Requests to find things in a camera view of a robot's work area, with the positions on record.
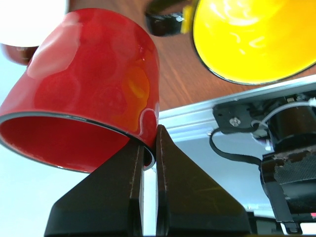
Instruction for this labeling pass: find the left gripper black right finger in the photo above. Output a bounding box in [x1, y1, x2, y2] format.
[156, 125, 251, 237]

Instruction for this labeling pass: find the red mug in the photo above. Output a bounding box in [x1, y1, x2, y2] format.
[0, 8, 159, 173]

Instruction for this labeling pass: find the aluminium frame rail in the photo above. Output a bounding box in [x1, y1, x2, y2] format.
[159, 75, 316, 216]

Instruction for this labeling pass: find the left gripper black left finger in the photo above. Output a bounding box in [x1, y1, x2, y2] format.
[44, 140, 144, 237]

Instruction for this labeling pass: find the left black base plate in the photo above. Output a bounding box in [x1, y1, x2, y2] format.
[213, 89, 316, 134]

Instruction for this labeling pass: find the yellow mug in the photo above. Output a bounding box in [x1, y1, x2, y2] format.
[145, 0, 316, 86]

